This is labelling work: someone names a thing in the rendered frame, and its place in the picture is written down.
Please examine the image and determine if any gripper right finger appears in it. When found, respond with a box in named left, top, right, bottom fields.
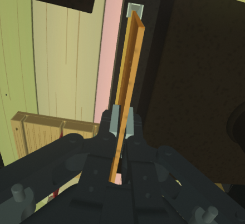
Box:
left=121, top=107, right=245, bottom=224

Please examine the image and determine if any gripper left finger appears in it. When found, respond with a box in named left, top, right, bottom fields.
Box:
left=0, top=104, right=122, bottom=224

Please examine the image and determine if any orange screen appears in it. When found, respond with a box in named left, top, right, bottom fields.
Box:
left=107, top=10, right=145, bottom=184

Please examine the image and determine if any tan wooden slotted rack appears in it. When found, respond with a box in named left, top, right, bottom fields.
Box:
left=10, top=111, right=102, bottom=181

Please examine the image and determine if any dark round wick knob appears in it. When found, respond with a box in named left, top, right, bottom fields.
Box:
left=226, top=102, right=245, bottom=149

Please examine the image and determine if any dark brown safelight lamp body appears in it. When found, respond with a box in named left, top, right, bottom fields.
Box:
left=109, top=0, right=245, bottom=193

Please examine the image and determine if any grey metal groove clip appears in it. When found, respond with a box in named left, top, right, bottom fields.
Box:
left=126, top=2, right=145, bottom=20

